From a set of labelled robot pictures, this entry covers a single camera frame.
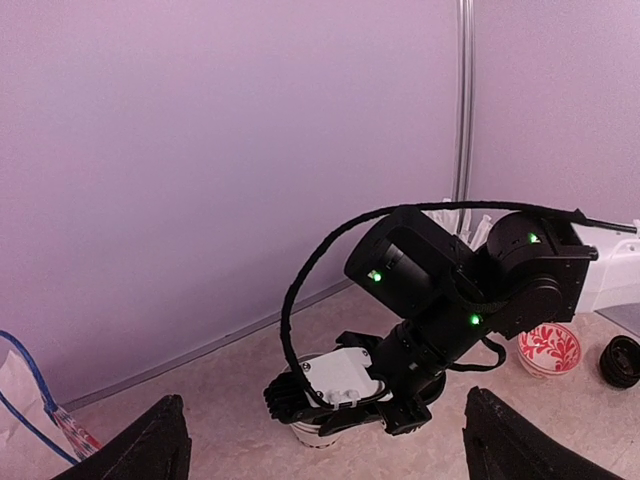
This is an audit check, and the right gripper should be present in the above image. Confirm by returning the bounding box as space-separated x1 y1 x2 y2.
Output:
319 385 433 436

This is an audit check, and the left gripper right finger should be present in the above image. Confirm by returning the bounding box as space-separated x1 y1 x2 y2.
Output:
463 387 618 480

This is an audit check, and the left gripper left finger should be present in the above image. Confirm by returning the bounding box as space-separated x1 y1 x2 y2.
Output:
57 394 192 480

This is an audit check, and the blue checkered paper bag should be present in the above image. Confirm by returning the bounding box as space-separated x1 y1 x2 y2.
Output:
1 331 102 479

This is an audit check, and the white paper coffee cup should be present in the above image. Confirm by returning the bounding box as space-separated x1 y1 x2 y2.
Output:
417 371 446 405

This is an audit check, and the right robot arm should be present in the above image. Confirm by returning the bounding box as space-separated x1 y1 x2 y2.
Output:
263 201 639 437

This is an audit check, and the stack of white paper cups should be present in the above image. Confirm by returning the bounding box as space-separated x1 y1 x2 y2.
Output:
289 364 346 449

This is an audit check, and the red floral bowl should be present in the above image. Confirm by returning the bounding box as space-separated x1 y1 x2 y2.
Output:
517 323 583 379

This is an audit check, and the stack of black lids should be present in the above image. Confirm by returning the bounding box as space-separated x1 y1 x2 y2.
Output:
599 335 639 389

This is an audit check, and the bundle of wrapped white straws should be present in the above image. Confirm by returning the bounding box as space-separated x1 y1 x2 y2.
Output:
424 209 494 251

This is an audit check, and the right aluminium corner post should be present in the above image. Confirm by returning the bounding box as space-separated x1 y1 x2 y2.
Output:
452 0 475 201

